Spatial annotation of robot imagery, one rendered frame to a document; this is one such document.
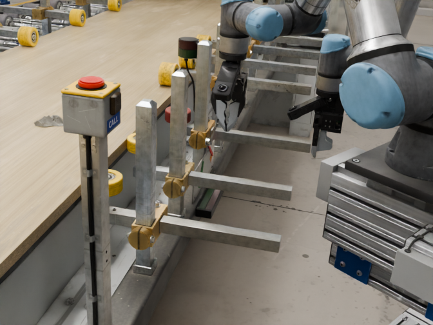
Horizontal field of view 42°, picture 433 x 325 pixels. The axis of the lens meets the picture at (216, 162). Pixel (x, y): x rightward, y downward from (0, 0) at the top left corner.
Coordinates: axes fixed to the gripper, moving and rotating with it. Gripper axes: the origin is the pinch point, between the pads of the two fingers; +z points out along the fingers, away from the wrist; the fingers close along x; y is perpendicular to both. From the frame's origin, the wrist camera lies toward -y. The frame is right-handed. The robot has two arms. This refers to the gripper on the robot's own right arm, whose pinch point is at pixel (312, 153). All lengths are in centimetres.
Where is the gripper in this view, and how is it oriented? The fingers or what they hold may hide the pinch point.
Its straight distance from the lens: 171.7
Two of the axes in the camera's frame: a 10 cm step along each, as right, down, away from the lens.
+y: 9.7, 1.4, -1.8
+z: -0.6, 9.1, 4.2
